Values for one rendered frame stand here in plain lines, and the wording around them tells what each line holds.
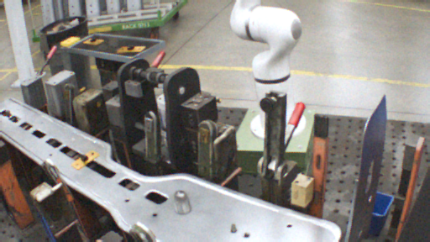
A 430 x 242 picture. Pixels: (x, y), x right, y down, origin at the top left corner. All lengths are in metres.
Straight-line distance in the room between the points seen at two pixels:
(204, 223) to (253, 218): 0.09
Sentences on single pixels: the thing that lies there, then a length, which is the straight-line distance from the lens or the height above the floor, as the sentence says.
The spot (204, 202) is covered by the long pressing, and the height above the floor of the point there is 1.00.
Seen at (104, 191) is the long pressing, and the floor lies 1.00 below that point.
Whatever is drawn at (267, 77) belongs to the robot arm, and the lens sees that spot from 1.41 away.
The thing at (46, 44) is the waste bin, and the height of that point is 0.63.
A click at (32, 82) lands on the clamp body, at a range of 1.66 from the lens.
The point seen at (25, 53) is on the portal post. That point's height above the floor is 0.35.
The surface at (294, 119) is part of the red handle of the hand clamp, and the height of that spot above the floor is 1.13.
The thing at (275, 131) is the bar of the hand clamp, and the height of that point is 1.14.
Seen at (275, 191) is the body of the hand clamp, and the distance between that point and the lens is 0.94.
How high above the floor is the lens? 1.60
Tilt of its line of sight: 29 degrees down
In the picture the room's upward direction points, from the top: 7 degrees counter-clockwise
